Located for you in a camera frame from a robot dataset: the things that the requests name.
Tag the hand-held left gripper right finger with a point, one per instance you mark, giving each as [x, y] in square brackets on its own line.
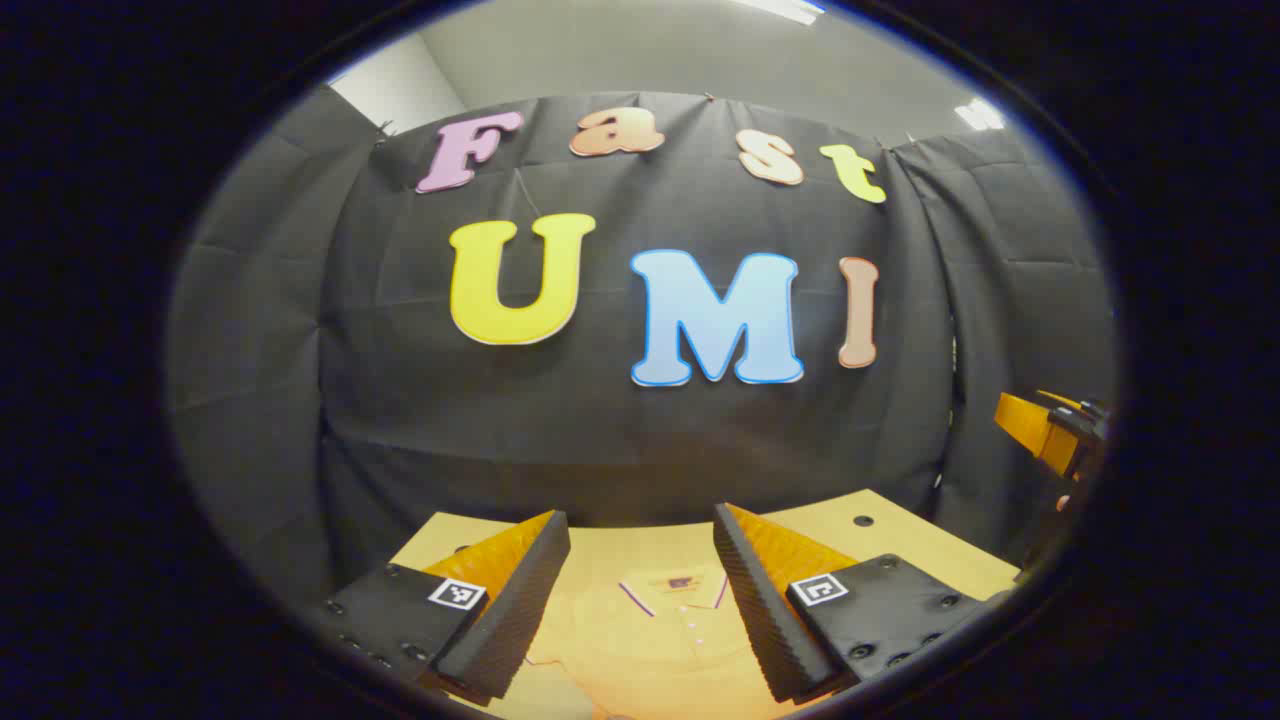
[755, 610]

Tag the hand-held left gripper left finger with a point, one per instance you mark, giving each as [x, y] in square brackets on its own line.
[520, 600]

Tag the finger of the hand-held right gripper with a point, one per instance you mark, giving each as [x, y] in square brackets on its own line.
[1030, 425]

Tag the orange polo T-shirt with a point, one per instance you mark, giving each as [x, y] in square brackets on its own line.
[650, 650]

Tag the black backdrop cloth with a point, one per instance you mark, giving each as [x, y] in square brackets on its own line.
[600, 430]

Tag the white ceiling light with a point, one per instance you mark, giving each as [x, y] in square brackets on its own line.
[980, 114]
[785, 8]

